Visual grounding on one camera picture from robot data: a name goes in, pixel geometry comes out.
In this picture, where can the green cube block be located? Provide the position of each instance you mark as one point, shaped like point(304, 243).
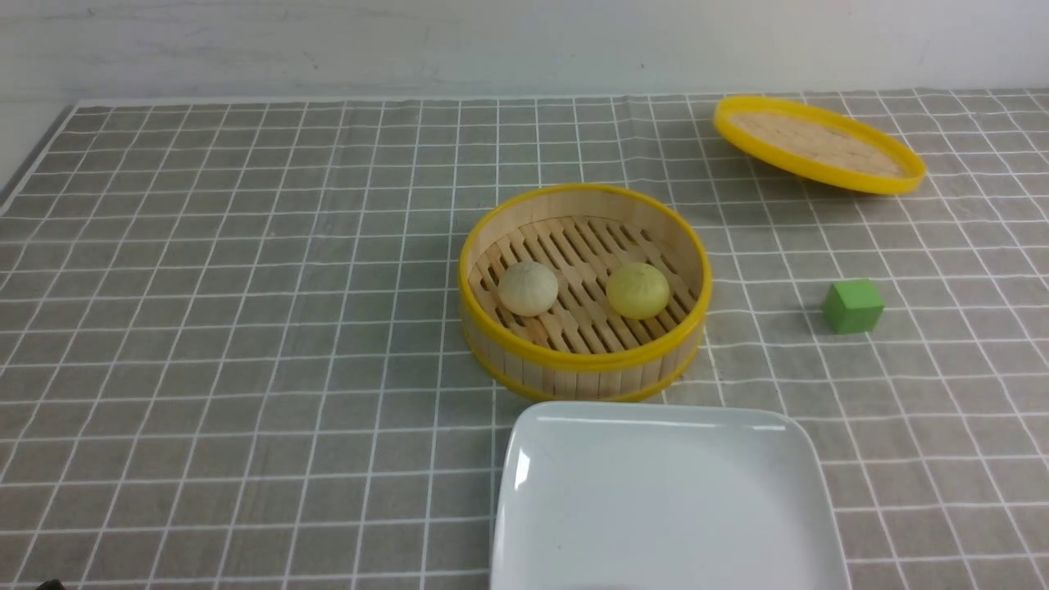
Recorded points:
point(852, 306)

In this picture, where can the bamboo steamer basket yellow rim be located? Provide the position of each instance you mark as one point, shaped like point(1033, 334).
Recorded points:
point(581, 349)

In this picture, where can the pale white steamed bun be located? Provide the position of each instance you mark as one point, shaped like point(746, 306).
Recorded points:
point(528, 289)

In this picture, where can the grey checkered tablecloth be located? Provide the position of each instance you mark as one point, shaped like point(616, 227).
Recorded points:
point(232, 355)

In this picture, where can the yellow rimmed bamboo steamer lid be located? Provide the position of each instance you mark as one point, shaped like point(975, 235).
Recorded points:
point(819, 145)

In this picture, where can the white square plate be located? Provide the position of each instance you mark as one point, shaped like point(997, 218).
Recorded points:
point(601, 495)

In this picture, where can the yellow steamed bun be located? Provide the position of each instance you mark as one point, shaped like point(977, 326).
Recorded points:
point(638, 291)

